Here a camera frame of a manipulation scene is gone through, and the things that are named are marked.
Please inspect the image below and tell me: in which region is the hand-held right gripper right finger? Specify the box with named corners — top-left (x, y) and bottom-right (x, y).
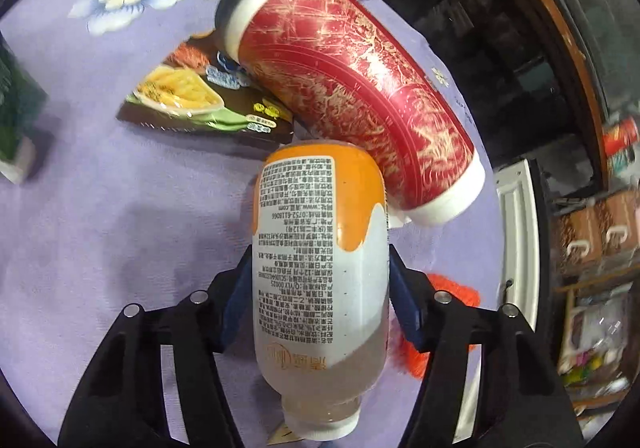
top-left (387, 244), bottom-right (586, 448)

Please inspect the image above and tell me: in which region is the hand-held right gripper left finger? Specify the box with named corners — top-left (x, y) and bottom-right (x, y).
top-left (57, 245), bottom-right (256, 448)

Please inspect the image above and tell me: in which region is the orange mesh scrubber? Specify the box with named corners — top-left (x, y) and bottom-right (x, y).
top-left (387, 272), bottom-right (481, 379)

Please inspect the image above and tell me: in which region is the orange white label bottle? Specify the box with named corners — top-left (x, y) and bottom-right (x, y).
top-left (250, 141), bottom-right (392, 441)

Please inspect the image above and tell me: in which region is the brown fries snack packet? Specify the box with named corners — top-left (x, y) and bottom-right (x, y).
top-left (116, 36), bottom-right (295, 151)

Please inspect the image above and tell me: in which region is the red cup with black lid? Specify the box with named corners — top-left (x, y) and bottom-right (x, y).
top-left (216, 0), bottom-right (487, 227)

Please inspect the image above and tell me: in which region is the green carton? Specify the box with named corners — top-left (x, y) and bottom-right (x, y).
top-left (0, 31), bottom-right (49, 184)

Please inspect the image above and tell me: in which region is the purple floral tablecloth table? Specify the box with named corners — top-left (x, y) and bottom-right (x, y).
top-left (0, 0), bottom-right (503, 448)

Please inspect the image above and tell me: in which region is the white wide drawer cabinet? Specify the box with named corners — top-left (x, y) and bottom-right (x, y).
top-left (450, 158), bottom-right (553, 434)

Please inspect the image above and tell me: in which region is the wooden shelf rack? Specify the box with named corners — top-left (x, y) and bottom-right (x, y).
top-left (555, 273), bottom-right (640, 414)

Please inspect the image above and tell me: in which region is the small glass jar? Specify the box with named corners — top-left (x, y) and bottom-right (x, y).
top-left (607, 148), bottom-right (640, 179)

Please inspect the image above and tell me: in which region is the red tin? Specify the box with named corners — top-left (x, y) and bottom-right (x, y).
top-left (602, 117), bottom-right (640, 149)

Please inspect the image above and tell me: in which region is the wooden counter shelf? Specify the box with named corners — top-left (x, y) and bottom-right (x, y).
top-left (467, 0), bottom-right (613, 191)

